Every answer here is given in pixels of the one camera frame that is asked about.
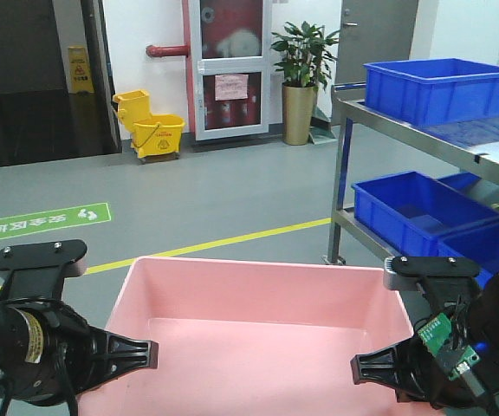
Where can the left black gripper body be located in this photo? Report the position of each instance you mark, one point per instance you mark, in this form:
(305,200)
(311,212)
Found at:
(76,364)

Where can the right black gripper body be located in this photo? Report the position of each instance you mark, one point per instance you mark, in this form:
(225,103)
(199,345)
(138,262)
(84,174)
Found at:
(421,380)

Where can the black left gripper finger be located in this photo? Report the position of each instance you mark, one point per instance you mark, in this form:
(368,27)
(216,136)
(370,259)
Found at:
(124,355)

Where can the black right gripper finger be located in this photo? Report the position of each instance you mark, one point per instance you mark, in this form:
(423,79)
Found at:
(386,367)

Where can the pink plastic bin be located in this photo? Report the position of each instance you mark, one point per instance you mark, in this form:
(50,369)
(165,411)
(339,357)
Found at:
(248,338)

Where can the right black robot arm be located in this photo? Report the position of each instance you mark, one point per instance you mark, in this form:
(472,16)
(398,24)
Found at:
(478,323)

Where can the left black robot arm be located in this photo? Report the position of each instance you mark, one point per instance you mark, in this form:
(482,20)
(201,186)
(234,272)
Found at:
(24,332)

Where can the blue bin lower shelf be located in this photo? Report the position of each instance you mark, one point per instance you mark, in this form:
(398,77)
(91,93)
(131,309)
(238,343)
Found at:
(414,212)

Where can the blue bin shelf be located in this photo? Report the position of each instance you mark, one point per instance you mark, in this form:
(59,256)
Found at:
(414,212)
(433,91)

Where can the stainless steel shelf cart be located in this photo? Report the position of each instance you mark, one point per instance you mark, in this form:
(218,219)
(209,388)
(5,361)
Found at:
(471,146)

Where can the blue bin top shelf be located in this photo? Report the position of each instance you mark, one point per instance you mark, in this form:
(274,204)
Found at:
(433,91)

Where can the green circuit board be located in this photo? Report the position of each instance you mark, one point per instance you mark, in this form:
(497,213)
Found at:
(450,350)

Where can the green floor sign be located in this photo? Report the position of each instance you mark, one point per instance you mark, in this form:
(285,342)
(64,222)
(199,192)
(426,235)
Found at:
(32,223)

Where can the yellow mop bucket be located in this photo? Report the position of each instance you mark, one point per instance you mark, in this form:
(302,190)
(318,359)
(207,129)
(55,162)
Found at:
(152,135)

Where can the yellow wet floor sign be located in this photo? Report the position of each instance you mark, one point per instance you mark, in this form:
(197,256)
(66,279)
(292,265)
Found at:
(79,71)

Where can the potted plant gold pot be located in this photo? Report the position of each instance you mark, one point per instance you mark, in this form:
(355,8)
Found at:
(304,63)

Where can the grey door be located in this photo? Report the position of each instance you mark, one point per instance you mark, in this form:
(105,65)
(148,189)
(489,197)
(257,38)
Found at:
(373,31)

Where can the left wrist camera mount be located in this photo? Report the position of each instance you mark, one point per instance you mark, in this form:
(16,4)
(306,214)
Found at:
(38,271)

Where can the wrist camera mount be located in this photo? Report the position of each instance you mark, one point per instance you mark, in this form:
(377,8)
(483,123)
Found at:
(38,271)
(431,275)

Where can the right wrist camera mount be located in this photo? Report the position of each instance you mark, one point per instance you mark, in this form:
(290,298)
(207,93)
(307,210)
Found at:
(431,275)

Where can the red fire hose cabinet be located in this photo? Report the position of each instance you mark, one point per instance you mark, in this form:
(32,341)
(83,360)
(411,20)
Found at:
(228,70)

